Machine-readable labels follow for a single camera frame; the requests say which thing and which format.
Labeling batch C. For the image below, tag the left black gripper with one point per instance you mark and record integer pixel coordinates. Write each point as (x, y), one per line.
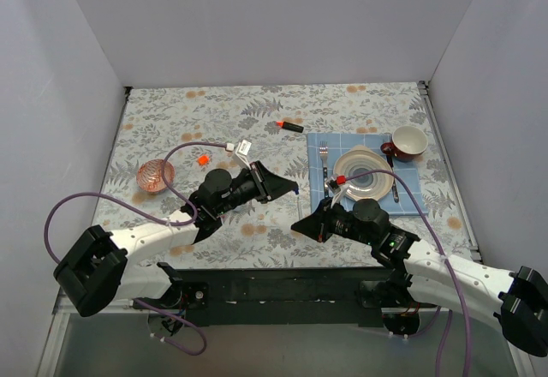
(260, 182)

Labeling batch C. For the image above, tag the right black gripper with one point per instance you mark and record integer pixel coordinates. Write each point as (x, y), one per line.
(324, 221)

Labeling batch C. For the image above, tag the white thin pen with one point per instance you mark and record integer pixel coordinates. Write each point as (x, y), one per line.
(298, 204)

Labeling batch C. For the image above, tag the orange black highlighter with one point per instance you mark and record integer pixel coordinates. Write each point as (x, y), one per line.
(290, 126)

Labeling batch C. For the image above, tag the orange highlighter cap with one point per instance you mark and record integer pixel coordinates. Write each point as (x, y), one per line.
(203, 160)

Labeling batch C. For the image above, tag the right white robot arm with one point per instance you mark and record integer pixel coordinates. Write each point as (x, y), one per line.
(514, 303)

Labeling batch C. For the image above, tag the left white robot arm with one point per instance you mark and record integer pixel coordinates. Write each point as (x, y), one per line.
(105, 266)

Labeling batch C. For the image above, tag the silver fork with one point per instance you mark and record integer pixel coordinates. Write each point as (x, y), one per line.
(324, 155)

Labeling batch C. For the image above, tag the beige ceramic plate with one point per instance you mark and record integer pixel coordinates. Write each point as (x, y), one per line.
(365, 168)

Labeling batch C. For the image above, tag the orange patterned bowl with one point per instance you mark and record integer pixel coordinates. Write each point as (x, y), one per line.
(149, 177)

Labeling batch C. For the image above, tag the red white cup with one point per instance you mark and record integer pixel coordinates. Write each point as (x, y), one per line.
(406, 144)

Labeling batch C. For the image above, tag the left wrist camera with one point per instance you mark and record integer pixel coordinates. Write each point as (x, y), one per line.
(240, 154)

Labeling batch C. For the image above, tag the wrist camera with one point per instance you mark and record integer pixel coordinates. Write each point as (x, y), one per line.
(336, 188)
(240, 154)

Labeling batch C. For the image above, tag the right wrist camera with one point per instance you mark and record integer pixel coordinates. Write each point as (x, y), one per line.
(336, 188)

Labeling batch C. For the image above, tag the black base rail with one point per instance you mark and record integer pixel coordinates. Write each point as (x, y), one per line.
(366, 297)

